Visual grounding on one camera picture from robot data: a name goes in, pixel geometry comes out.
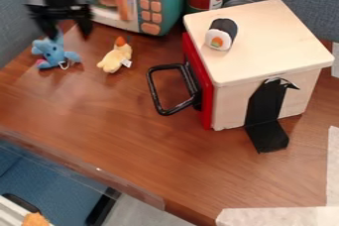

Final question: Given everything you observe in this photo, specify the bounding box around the teal toy microwave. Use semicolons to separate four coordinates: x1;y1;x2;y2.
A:
69;0;192;38

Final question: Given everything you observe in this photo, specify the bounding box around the blue plush animal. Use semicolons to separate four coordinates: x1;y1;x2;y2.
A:
29;34;84;71

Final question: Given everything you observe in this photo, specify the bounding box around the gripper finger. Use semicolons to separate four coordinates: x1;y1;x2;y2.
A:
73;13;96;40
38;17;62;42

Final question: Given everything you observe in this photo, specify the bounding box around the wooden cabinet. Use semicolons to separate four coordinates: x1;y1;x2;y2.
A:
181;0;337;133

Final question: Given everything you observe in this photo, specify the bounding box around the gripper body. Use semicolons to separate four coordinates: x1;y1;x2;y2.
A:
25;0;96;22

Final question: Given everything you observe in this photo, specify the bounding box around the yellow plush animal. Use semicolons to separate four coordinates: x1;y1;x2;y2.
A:
95;35;134;74

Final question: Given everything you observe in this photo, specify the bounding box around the toy sushi roll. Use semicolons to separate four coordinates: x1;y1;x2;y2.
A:
203;17;240;53

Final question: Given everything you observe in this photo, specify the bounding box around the red drawer with black handle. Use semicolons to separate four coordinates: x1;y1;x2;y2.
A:
145;32;216;131

